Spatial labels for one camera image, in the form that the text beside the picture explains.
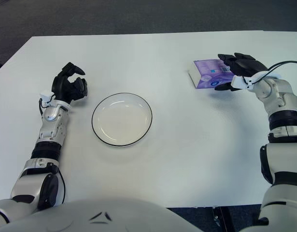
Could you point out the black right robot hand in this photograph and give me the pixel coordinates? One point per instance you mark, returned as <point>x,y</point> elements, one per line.
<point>244,66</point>

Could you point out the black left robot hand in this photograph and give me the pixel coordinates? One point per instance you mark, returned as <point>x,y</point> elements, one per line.
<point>63,88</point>

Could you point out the purple tissue paper pack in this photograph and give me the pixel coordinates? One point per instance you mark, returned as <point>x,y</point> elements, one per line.
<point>206,71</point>

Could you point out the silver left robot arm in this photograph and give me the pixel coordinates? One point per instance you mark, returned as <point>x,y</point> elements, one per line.
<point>49,135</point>

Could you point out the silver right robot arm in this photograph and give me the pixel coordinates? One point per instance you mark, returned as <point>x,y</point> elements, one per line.
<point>281,101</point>

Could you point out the white plate with black rim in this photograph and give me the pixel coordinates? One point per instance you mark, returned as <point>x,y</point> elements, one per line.
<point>121,119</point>

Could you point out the silver robot torso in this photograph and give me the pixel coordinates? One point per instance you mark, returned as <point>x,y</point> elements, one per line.
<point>102,215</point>

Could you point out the black table leg frame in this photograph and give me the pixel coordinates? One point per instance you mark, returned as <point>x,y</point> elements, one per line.
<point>220,217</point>

